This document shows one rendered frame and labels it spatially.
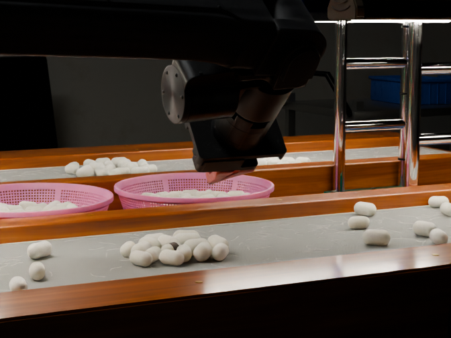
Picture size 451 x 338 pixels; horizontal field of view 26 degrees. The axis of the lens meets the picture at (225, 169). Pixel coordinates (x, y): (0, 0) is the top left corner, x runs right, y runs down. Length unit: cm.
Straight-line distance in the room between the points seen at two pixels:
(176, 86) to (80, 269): 35
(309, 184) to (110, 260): 72
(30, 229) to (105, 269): 19
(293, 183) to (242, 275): 82
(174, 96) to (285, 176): 94
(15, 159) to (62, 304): 109
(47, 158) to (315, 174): 56
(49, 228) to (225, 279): 39
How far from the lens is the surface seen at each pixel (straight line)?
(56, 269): 121
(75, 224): 137
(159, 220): 141
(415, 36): 166
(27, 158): 204
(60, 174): 196
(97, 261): 124
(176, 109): 93
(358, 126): 189
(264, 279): 105
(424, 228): 139
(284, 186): 186
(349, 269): 110
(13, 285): 109
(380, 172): 196
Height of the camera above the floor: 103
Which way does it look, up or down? 8 degrees down
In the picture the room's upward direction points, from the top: straight up
